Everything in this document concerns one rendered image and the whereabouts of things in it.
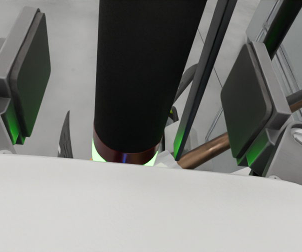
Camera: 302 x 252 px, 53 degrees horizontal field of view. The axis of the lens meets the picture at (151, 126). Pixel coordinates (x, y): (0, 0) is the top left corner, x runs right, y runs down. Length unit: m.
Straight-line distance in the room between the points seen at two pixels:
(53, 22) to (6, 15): 0.42
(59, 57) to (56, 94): 0.44
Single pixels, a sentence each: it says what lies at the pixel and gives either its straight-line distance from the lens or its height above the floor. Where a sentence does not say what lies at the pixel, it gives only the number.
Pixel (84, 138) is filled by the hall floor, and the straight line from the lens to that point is 2.15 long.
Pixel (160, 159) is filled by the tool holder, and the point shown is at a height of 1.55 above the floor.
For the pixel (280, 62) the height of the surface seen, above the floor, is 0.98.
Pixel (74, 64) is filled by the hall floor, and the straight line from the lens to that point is 2.68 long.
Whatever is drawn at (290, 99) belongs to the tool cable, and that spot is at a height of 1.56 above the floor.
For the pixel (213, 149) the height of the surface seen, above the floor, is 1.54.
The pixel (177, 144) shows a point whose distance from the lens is 0.15.
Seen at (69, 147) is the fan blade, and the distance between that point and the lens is 0.71.
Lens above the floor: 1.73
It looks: 50 degrees down
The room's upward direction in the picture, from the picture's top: 15 degrees clockwise
